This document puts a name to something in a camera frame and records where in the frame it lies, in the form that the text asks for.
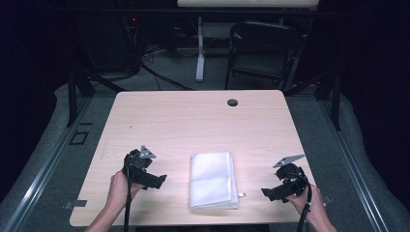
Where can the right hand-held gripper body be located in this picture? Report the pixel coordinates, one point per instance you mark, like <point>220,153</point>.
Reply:
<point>291,179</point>

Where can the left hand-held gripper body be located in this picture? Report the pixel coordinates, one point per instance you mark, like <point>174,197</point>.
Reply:
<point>138,166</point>

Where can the white cloth bag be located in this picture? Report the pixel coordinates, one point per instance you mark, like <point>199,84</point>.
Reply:
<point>212,180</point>

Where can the person's right hand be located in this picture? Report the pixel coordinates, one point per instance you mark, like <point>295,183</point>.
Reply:
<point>306,203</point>

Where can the person's left hand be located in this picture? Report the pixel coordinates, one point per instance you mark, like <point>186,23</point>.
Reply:
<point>121,190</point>

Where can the black metal stand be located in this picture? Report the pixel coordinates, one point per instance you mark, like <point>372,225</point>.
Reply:
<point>73,96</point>
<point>333,96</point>

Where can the black table grommet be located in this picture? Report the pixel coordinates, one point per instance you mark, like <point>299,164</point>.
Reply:
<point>232,102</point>

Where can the black folding chair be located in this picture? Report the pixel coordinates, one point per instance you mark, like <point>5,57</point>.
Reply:
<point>264,54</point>

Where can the black equipment cabinet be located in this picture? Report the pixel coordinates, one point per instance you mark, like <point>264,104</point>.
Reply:
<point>106,42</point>

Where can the white table leg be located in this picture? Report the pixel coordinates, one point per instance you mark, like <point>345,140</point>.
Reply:
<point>200,51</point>

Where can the grey metal table bracket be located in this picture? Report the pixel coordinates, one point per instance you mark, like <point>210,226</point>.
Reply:
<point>328,199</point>
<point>75,203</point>

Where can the aluminium floor rail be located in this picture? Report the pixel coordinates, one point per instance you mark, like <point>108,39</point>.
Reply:
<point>354,167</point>
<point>42,180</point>

